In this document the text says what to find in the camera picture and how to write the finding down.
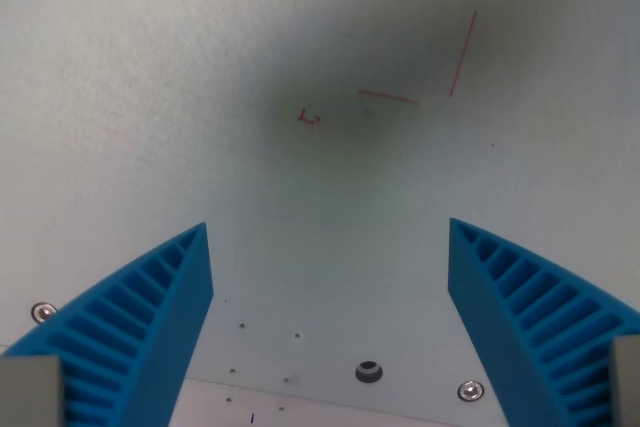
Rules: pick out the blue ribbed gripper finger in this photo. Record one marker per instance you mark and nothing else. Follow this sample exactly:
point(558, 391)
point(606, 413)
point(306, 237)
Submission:
point(150, 327)
point(505, 317)

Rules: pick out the silver washer head screw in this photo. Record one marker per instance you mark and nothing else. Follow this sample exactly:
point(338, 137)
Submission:
point(470, 390)
point(44, 312)

